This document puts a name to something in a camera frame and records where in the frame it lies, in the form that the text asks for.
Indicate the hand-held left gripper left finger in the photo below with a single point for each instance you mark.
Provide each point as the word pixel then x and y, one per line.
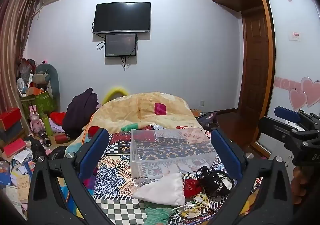
pixel 93 151

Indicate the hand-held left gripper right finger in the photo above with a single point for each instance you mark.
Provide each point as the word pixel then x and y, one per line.
pixel 226 152

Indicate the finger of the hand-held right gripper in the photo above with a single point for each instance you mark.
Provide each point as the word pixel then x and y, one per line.
pixel 287 113
pixel 272 127

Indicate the clear plastic storage box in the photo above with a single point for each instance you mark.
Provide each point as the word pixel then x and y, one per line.
pixel 160 150

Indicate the person's right hand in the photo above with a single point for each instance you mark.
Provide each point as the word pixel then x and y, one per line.
pixel 300 181

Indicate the black patterned fabric pouch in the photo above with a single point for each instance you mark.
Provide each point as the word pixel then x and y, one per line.
pixel 217 182

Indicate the red can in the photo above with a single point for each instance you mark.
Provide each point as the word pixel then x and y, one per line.
pixel 62 139

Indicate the patchwork printed blanket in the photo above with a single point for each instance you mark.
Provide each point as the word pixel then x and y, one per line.
pixel 115 177

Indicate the dark floor clutter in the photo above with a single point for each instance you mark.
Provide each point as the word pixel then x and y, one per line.
pixel 203 118

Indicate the dark clothes pile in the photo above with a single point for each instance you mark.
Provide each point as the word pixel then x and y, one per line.
pixel 78 112

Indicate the red cloth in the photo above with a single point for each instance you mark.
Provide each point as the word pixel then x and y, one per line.
pixel 58 118

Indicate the red fabric pouch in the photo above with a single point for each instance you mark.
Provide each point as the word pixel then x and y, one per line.
pixel 192 187

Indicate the frosted heart sliding door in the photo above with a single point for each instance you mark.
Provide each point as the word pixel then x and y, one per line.
pixel 292 65

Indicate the yellow floral quilt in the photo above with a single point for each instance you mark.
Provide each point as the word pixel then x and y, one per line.
pixel 125 112

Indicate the green bottle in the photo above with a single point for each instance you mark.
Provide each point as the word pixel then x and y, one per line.
pixel 47 125

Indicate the brown wooden door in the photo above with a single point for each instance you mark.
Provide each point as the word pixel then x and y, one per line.
pixel 256 65

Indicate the yellow floral fabric pouch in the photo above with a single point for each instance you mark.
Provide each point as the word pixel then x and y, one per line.
pixel 195 205

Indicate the yellow hoop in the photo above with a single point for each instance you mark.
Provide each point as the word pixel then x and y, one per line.
pixel 115 90

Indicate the pink bunny toy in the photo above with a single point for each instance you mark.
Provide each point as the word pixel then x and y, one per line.
pixel 35 121

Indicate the green cardboard box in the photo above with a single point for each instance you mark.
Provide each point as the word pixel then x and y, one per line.
pixel 40 105

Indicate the red book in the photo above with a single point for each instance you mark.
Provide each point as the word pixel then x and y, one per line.
pixel 14 147

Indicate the white door label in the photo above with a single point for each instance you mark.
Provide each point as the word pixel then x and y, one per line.
pixel 295 35

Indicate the pile of papers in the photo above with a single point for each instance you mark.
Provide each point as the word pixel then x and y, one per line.
pixel 17 180

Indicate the grey plush toy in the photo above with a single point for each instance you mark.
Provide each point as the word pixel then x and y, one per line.
pixel 48 75

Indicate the red storage box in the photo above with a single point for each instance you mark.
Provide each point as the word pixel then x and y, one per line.
pixel 10 117

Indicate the green knitted cloth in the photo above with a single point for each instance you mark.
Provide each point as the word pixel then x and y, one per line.
pixel 157 213

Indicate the striped brown curtain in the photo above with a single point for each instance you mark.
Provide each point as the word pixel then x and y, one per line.
pixel 13 47

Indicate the white wall socket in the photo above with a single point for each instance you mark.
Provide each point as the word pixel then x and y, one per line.
pixel 202 102

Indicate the small wall monitor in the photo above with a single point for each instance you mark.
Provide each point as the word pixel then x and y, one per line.
pixel 120 45

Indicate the black wall television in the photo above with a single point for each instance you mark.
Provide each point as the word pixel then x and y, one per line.
pixel 122 17

